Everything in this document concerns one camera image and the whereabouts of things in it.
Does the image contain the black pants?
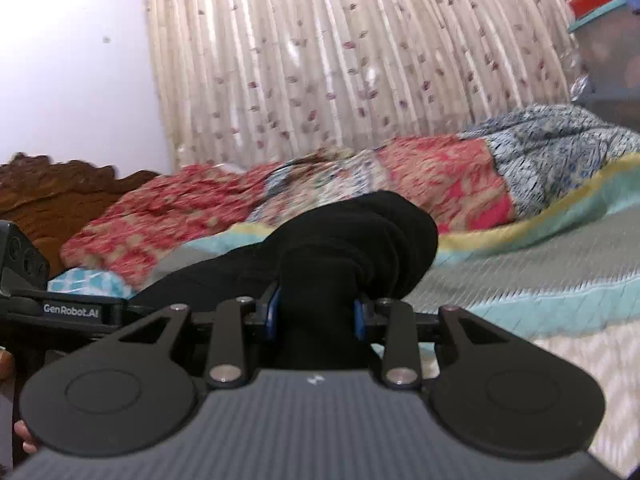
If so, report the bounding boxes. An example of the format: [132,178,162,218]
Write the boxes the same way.
[131,191,438,370]

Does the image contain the left hand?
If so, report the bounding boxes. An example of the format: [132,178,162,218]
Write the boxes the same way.
[0,348,38,454]

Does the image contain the teal lattice pillow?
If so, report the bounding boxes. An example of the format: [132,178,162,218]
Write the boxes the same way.
[48,268,134,299]

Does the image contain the carved wooden headboard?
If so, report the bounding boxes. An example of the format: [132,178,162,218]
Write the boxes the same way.
[1,153,157,278]

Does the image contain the patterned teal beige bedsheet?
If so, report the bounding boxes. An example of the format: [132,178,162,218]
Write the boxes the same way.
[46,152,640,478]

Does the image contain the red floral patchwork quilt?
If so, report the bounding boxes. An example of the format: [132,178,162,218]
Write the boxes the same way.
[61,105,639,289]

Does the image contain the beige leaf print curtain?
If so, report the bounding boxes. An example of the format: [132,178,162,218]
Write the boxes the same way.
[146,0,576,168]

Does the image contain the clear storage bin teal lid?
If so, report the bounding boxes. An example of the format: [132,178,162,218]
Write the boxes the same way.
[568,0,639,124]

